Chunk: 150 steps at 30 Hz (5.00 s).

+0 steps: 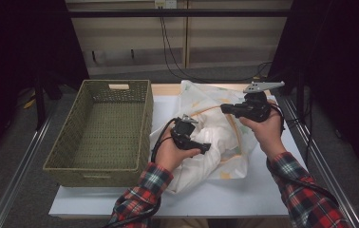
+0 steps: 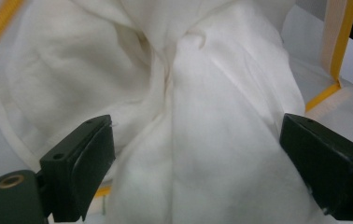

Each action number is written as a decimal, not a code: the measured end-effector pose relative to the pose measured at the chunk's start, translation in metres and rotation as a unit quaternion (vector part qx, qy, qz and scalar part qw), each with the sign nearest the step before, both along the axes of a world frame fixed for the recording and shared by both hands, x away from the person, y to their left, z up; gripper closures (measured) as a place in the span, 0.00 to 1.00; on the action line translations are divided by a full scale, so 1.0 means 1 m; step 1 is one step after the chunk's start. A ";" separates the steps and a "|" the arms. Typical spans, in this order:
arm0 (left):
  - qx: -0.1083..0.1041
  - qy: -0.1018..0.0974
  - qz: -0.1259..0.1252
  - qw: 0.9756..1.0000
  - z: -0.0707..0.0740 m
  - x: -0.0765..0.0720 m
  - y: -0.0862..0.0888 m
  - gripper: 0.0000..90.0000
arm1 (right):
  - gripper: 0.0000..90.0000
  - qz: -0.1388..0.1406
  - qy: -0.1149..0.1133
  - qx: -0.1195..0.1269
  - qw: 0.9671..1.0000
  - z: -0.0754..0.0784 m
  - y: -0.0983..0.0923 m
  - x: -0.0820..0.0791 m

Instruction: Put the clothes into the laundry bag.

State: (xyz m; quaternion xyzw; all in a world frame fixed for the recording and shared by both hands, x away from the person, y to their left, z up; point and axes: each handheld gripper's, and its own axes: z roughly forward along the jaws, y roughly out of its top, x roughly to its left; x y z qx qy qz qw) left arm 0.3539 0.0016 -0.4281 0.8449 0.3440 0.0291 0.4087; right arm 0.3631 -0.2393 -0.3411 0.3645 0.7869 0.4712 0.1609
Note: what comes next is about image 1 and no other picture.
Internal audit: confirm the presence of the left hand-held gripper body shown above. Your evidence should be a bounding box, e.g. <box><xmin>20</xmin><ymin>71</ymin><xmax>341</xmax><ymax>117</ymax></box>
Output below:
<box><xmin>170</xmin><ymin>113</ymin><xmax>200</xmax><ymax>150</ymax></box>

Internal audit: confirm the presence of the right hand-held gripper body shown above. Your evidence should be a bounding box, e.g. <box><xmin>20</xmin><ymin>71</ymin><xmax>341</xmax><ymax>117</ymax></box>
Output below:
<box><xmin>242</xmin><ymin>80</ymin><xmax>286</xmax><ymax>124</ymax></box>

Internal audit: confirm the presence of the white pillow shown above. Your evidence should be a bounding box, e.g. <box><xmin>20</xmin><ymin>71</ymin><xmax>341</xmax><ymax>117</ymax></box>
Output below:
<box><xmin>196</xmin><ymin>124</ymin><xmax>238</xmax><ymax>160</ymax></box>

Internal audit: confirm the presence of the white leaf-print pillowcase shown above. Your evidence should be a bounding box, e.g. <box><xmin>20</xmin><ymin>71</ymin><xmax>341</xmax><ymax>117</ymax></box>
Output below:
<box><xmin>148</xmin><ymin>79</ymin><xmax>278</xmax><ymax>195</ymax></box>

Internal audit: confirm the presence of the green woven basket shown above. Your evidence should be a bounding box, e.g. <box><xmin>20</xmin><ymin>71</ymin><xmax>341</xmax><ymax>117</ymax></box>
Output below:
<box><xmin>43</xmin><ymin>79</ymin><xmax>155</xmax><ymax>188</ymax></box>

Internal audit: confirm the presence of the person's right hand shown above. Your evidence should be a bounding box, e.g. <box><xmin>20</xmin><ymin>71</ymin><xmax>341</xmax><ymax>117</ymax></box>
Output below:
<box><xmin>238</xmin><ymin>108</ymin><xmax>288</xmax><ymax>162</ymax></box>

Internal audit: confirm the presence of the person's left hand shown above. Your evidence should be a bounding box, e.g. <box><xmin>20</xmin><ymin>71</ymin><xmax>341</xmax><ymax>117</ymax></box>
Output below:
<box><xmin>155</xmin><ymin>127</ymin><xmax>201</xmax><ymax>173</ymax></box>

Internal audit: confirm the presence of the black metal stand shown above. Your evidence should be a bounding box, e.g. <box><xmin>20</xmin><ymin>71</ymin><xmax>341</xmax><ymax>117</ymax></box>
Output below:
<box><xmin>295</xmin><ymin>63</ymin><xmax>307</xmax><ymax>122</ymax></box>
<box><xmin>33</xmin><ymin>72</ymin><xmax>65</xmax><ymax>131</ymax></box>

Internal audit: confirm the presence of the black curtain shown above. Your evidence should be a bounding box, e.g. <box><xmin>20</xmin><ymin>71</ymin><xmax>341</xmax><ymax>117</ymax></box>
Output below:
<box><xmin>0</xmin><ymin>0</ymin><xmax>90</xmax><ymax>165</ymax></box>
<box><xmin>267</xmin><ymin>0</ymin><xmax>359</xmax><ymax>181</ymax></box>

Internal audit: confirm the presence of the yellow object on floor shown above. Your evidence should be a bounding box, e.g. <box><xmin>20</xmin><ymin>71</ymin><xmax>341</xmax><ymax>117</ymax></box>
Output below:
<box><xmin>22</xmin><ymin>89</ymin><xmax>38</xmax><ymax>110</ymax></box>

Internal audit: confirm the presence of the right hand-held gripper black cable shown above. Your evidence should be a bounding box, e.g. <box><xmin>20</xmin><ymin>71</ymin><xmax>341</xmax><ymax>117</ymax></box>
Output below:
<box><xmin>267</xmin><ymin>103</ymin><xmax>342</xmax><ymax>208</ymax></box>

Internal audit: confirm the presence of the black floor cable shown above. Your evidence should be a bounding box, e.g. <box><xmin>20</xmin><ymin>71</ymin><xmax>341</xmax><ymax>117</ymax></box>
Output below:
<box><xmin>285</xmin><ymin>94</ymin><xmax>316</xmax><ymax>160</ymax></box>

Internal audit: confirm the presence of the short black hanging cable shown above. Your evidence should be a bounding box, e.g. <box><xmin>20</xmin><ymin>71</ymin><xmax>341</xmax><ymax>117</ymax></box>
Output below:
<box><xmin>161</xmin><ymin>8</ymin><xmax>188</xmax><ymax>70</ymax></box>

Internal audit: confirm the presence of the beige vertical wall post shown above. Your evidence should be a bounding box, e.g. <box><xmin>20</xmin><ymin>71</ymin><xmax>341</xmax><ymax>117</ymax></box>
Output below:
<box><xmin>182</xmin><ymin>17</ymin><xmax>191</xmax><ymax>69</ymax></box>

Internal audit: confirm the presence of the long black hanging cable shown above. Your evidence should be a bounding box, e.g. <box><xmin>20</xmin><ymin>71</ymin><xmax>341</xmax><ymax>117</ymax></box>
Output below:
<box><xmin>160</xmin><ymin>8</ymin><xmax>274</xmax><ymax>84</ymax></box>

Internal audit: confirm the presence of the white wall socket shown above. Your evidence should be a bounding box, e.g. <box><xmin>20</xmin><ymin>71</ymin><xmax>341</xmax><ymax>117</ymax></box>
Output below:
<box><xmin>154</xmin><ymin>0</ymin><xmax>178</xmax><ymax>10</ymax></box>

